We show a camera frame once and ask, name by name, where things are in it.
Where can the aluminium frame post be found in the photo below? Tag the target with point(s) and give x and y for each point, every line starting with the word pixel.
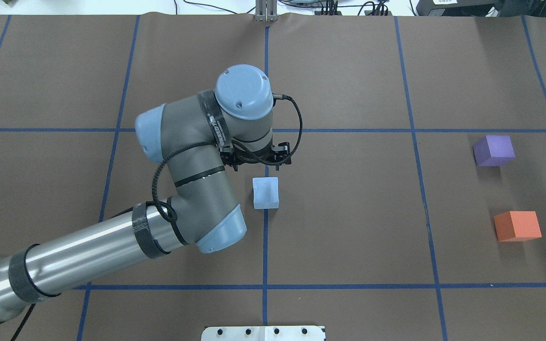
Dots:
pixel 266 11

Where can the purple foam block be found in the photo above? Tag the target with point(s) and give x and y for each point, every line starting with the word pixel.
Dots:
pixel 493 151

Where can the light blue foam block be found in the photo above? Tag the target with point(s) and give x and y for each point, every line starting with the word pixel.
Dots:
pixel 266 193

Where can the orange foam block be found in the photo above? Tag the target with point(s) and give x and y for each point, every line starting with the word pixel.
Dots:
pixel 517 226

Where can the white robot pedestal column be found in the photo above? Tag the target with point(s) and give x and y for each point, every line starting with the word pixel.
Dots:
pixel 265 333

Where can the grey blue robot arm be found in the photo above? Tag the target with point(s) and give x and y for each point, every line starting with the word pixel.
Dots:
pixel 191 140

